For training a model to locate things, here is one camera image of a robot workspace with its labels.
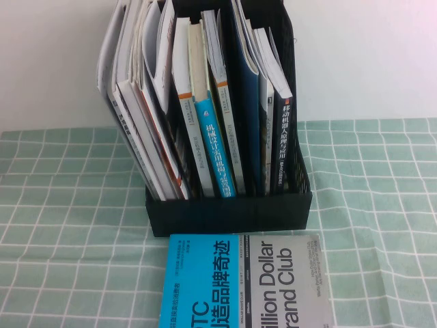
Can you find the black mobile robot book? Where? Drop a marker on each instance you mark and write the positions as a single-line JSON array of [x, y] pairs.
[[283, 143]]

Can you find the cyan spine book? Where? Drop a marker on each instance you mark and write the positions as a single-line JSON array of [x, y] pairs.
[[215, 150]]

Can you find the dark blue book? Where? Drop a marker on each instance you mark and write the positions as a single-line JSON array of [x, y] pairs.
[[249, 130]]

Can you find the black mesh book holder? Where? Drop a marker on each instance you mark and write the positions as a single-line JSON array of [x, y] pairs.
[[232, 215]]

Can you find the white spine blue cover book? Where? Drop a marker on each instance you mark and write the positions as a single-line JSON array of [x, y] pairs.
[[265, 136]]

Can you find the blue and grey paperback book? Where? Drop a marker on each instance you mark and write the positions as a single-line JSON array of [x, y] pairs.
[[239, 290]]

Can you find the orange edged white booklet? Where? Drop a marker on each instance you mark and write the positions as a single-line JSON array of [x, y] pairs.
[[160, 147]]

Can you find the curved white booklet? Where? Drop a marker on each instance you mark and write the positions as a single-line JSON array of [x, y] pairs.
[[153, 51]]

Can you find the red text white booklet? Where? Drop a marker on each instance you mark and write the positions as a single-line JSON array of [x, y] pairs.
[[168, 41]]

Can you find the loose paper stack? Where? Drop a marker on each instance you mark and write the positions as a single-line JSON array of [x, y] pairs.
[[136, 41]]

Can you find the green white checkered tablecloth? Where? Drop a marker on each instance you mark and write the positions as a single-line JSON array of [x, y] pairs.
[[68, 205]]

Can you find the white plastic folder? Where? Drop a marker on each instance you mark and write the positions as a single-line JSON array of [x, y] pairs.
[[109, 51]]

